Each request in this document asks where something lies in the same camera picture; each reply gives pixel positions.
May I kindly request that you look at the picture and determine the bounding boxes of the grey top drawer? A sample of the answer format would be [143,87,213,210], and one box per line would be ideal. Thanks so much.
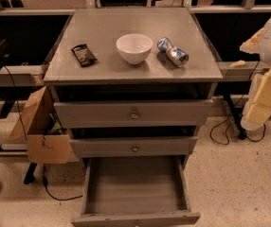
[54,99,213,129]

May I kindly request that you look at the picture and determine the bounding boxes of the brown cardboard box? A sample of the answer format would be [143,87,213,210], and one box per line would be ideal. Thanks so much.
[8,86,72,164]

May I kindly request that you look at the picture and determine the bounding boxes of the grey metal side rail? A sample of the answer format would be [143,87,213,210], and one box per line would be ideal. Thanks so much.
[216,61,271,81]

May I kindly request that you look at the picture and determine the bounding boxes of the black floor cable left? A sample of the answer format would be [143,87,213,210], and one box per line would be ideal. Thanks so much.
[2,64,84,202]

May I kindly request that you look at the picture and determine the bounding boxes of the grey drawer cabinet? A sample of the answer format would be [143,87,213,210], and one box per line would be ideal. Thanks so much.
[43,7,225,175]

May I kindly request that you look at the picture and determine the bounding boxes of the dark snack packet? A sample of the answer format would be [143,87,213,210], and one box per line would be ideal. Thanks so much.
[71,44,97,67]

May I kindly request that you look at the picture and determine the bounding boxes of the blue silver redbull can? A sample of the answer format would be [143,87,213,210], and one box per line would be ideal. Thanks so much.
[157,37,189,67]

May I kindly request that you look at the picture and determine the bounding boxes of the yellow foam scrap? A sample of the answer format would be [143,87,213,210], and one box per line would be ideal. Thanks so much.
[229,60,245,68]

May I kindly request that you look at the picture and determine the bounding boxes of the grey middle drawer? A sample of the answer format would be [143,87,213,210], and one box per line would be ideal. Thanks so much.
[70,136,197,158]

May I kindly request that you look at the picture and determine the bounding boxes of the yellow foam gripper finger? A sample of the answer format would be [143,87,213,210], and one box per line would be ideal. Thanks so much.
[244,69,271,125]

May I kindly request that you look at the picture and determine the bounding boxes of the black floor cable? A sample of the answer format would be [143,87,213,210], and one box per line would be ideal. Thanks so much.
[2,64,84,202]
[208,60,267,146]

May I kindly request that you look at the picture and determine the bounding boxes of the grey open bottom drawer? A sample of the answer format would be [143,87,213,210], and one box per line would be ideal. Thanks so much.
[72,156,200,227]

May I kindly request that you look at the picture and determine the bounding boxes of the white ceramic bowl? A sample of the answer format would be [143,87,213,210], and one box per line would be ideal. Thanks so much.
[116,34,154,64]

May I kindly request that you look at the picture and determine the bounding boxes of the black floor cable right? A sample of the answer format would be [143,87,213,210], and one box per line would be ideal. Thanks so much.
[208,60,267,146]

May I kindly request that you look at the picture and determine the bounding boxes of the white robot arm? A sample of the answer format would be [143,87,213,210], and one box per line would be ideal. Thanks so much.
[240,18,271,131]

